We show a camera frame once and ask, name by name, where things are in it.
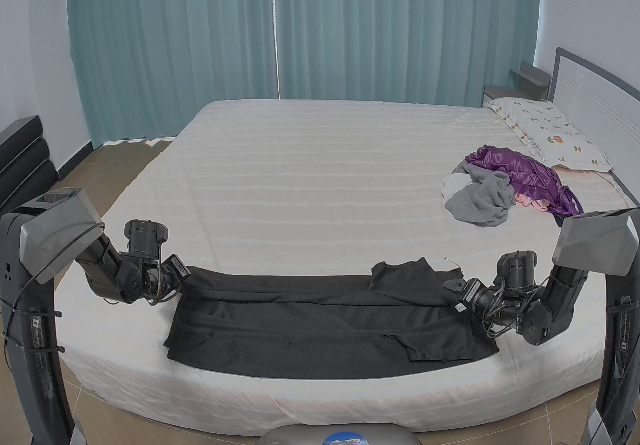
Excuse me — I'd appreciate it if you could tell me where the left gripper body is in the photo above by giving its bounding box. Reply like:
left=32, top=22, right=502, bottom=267
left=159, top=253, right=195, bottom=290

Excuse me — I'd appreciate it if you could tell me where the black T-shirt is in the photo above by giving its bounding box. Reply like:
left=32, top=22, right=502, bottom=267
left=164, top=257, right=501, bottom=379

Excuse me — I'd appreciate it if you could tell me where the grey bedside table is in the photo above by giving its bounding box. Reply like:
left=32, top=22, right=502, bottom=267
left=483, top=61, right=551, bottom=106

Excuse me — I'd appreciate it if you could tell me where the white printed pillow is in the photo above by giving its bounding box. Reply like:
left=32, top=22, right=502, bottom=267
left=484, top=97, right=615, bottom=171

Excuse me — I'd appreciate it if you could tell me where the black chest of drawers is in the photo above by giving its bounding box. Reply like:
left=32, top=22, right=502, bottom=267
left=0, top=115, right=61, bottom=214

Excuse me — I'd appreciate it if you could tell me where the white garment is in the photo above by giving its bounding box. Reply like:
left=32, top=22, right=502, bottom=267
left=441, top=173, right=471, bottom=201

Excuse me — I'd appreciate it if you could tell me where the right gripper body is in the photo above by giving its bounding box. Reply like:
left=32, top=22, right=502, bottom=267
left=455, top=282, right=502, bottom=327

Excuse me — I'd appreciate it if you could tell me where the grey garment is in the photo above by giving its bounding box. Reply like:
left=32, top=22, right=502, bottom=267
left=444, top=166, right=517, bottom=228

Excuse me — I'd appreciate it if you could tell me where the blue-green curtain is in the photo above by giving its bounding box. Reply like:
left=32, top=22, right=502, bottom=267
left=67, top=0, right=279, bottom=146
left=275, top=0, right=543, bottom=106

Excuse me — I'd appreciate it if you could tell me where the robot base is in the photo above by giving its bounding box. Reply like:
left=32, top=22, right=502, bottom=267
left=257, top=425, right=418, bottom=445

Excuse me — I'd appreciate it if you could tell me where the bed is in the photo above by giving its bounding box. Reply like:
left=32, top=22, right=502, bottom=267
left=54, top=47, right=640, bottom=434

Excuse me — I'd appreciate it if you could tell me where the black cable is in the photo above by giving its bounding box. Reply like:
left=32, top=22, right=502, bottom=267
left=9, top=222, right=107, bottom=324

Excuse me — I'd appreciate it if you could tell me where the pink garment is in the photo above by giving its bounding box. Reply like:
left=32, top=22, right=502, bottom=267
left=515, top=191, right=556, bottom=211

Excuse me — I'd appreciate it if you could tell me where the purple satin garment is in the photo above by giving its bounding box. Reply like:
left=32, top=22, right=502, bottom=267
left=465, top=146, right=585, bottom=216

